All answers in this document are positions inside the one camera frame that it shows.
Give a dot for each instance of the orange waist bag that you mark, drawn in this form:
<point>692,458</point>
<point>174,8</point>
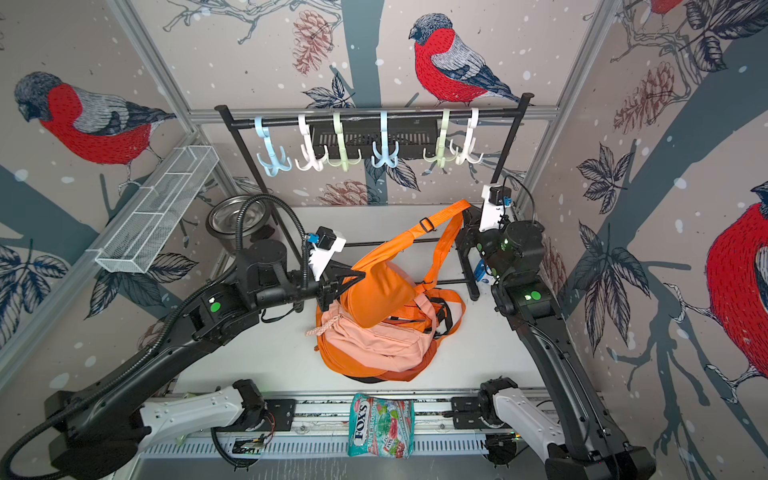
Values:
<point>384,290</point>

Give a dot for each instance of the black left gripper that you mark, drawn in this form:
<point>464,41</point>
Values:
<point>331,278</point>

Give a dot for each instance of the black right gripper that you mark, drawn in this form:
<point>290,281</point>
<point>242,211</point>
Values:
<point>471,238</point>

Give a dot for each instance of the white wire mesh shelf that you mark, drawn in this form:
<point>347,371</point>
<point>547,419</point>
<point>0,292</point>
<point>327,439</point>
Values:
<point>155,210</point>

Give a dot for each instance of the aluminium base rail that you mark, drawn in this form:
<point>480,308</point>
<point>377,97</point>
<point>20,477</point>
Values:
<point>318,428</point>

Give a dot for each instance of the orange backpack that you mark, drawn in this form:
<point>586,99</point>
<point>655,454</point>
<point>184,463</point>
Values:
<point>449,309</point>

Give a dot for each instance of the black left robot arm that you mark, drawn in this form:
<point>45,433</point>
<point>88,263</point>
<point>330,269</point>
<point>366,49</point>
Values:
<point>114,419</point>

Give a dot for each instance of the white hook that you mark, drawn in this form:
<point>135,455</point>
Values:
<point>311,160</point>
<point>464,154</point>

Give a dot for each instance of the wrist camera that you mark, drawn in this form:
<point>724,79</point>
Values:
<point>323,244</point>
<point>496,198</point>

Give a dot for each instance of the black clothes rack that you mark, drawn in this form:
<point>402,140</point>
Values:
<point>372,114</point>

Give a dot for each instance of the Fox's candy bag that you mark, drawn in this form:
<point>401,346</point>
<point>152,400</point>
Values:
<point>381,427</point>

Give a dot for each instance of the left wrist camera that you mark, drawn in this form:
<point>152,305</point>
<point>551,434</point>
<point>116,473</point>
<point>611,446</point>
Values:
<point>323,244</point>

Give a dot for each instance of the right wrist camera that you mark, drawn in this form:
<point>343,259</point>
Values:
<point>496,198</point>

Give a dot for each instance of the light green hook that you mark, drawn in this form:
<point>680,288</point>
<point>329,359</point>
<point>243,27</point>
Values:
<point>442,150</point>
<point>342,160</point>

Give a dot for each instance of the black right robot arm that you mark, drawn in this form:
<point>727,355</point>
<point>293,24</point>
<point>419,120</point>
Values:
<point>583,441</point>

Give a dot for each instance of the pink waist bag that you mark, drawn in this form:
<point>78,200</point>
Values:
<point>386,348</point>

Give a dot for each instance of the light blue hook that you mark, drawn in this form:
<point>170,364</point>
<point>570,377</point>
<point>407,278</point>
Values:
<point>277,161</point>
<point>382,154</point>

